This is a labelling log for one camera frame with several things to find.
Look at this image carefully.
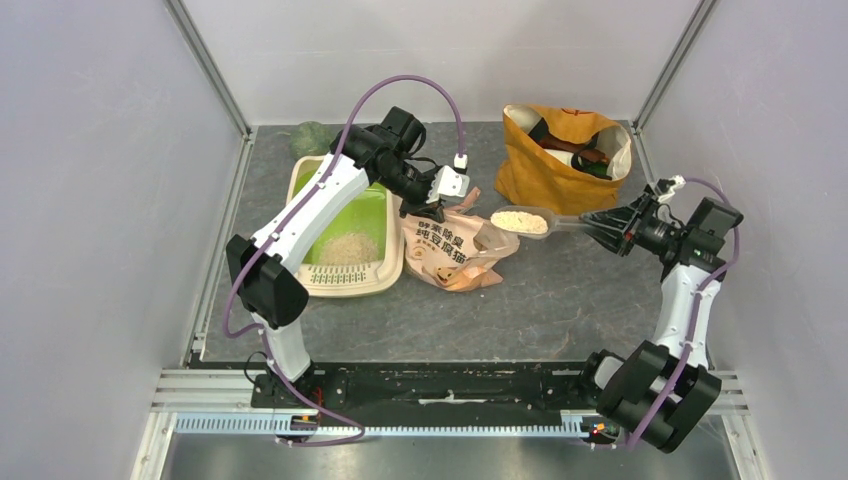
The clear plastic scoop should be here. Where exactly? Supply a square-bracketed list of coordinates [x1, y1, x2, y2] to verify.
[490, 205, 588, 240]

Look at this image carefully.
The cream green litter box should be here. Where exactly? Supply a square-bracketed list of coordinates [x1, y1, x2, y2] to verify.
[296, 183, 404, 298]

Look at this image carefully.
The pink cat litter bag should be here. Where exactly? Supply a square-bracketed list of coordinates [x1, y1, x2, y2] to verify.
[400, 188, 520, 292]

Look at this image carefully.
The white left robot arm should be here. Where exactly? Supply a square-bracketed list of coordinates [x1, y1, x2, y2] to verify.
[225, 107, 469, 409]

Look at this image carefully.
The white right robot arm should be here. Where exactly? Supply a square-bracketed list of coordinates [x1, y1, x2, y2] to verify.
[577, 187, 744, 453]

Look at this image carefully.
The beige litter pellets pile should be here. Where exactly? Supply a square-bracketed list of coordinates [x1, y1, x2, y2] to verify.
[316, 232, 380, 266]

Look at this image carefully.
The green fuzzy ball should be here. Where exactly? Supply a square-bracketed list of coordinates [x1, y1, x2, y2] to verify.
[289, 121, 336, 159]

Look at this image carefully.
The orange paper bag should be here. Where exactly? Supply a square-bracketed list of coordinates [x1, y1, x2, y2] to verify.
[494, 104, 632, 215]

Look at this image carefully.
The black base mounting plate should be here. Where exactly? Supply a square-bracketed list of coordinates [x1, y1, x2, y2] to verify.
[246, 361, 601, 428]

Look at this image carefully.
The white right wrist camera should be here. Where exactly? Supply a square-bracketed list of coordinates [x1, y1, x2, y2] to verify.
[648, 175, 686, 204]

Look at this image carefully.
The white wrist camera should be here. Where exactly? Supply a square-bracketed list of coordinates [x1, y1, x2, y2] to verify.
[426, 153, 470, 203]
[648, 175, 686, 204]

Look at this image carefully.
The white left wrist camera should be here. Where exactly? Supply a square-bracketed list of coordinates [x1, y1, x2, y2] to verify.
[426, 153, 470, 203]

